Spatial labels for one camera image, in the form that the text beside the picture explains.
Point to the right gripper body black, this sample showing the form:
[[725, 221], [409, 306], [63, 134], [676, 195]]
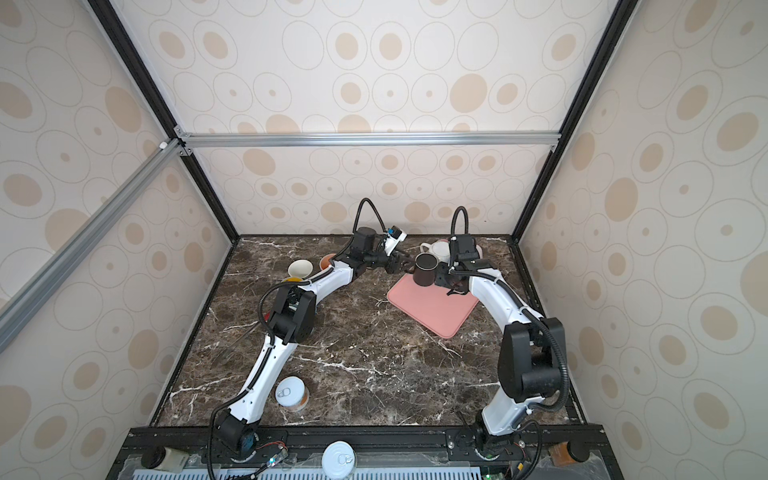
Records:
[[446, 275]]

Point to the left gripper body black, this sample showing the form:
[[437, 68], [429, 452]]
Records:
[[377, 261]]

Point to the cream and pink mug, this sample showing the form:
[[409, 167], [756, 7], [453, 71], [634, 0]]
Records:
[[326, 261]]

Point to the black mug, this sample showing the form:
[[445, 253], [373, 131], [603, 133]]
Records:
[[425, 269]]

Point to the pink plastic tray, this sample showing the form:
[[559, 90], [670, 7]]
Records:
[[432, 306]]

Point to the grey mug white interior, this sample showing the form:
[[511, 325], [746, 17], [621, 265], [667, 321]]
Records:
[[300, 269]]

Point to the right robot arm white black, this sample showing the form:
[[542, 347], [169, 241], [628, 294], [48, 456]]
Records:
[[532, 367]]

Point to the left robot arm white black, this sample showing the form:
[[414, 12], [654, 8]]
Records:
[[287, 311]]

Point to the orange label tin can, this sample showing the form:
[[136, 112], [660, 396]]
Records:
[[292, 394]]

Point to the back aluminium crossbar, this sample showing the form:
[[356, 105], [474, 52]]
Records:
[[360, 139]]

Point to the aluminium crossbar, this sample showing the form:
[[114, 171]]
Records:
[[22, 308], [360, 139]]

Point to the left aluminium crossbar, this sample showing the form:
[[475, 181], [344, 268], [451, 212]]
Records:
[[22, 308]]

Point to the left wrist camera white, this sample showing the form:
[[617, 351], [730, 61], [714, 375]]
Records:
[[394, 236]]

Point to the white can on rail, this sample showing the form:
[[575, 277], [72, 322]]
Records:
[[338, 460]]

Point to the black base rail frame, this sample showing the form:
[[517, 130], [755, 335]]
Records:
[[382, 452]]

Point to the brown bottle on rail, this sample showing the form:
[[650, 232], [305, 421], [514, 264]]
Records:
[[569, 453]]

